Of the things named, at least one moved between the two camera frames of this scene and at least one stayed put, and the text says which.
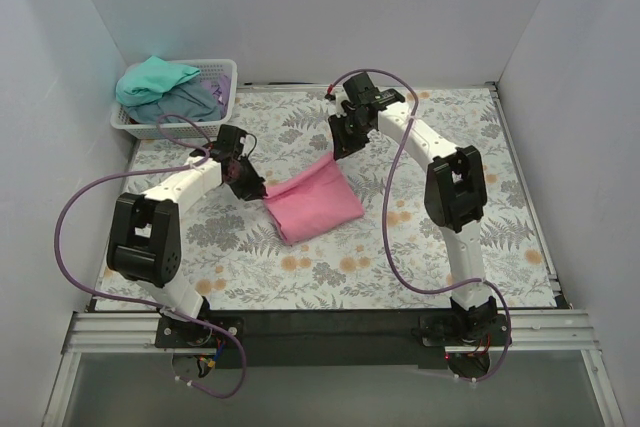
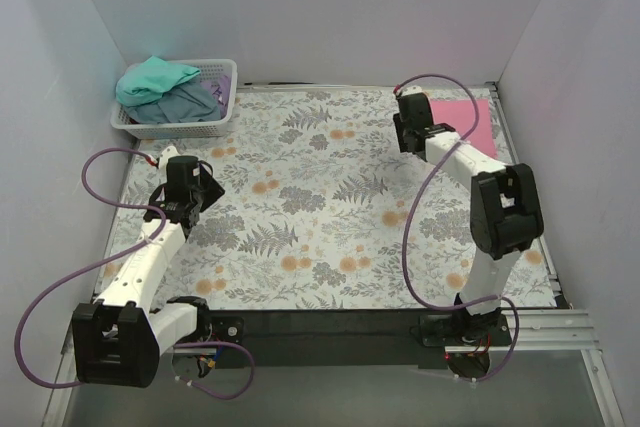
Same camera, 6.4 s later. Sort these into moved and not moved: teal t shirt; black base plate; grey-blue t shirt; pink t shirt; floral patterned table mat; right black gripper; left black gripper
Moved: left black gripper; right black gripper; pink t shirt
Not moved: floral patterned table mat; grey-blue t shirt; black base plate; teal t shirt
